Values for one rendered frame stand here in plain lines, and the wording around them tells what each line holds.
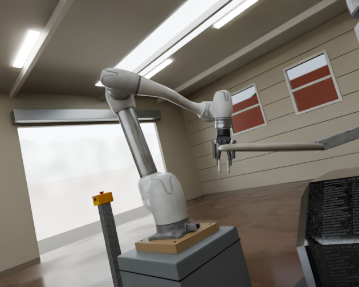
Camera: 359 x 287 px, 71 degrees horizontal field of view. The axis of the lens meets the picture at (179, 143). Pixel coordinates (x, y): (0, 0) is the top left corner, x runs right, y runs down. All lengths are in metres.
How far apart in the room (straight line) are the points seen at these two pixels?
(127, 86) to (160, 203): 0.57
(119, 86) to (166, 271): 0.82
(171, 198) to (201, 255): 0.26
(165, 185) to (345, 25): 7.41
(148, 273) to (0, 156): 6.15
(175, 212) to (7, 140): 6.24
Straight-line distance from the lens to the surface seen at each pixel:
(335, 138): 1.31
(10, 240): 6.87
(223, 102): 1.36
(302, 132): 8.05
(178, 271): 0.96
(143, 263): 1.10
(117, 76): 1.25
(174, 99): 1.34
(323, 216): 1.43
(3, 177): 6.91
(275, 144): 1.08
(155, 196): 1.12
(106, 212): 2.09
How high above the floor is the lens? 1.10
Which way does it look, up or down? 6 degrees up
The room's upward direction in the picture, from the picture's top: 14 degrees counter-clockwise
